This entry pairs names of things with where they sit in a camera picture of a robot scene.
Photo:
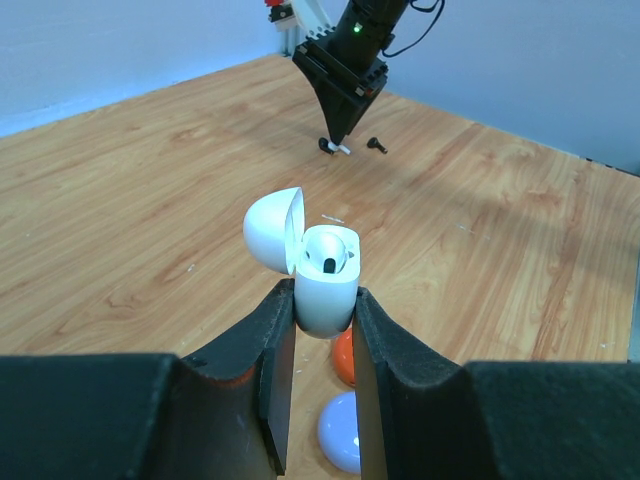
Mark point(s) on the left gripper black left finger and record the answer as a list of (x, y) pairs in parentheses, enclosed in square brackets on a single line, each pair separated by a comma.
[(221, 412)]

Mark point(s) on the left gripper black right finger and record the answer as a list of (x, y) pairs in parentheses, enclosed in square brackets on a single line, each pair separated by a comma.
[(423, 416)]

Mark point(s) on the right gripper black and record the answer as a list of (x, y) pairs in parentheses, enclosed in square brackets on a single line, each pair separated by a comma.
[(345, 63)]

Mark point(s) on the white earbud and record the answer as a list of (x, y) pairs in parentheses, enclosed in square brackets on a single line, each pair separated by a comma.
[(326, 252), (335, 148)]

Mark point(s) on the purple round charging case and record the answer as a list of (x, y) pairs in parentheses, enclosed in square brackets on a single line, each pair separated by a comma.
[(337, 432)]

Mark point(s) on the orange round charging case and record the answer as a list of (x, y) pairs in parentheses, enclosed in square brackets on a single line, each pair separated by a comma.
[(343, 358)]

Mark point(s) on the white round charging case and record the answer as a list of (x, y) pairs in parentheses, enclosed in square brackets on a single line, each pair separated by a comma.
[(276, 236)]

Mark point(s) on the black earbud upper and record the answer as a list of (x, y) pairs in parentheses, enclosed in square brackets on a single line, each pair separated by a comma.
[(323, 144)]

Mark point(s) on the black earbud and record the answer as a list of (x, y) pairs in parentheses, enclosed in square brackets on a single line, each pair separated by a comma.
[(374, 143), (323, 144)]

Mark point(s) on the black earbud lower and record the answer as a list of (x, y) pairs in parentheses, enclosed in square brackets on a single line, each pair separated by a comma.
[(374, 143)]

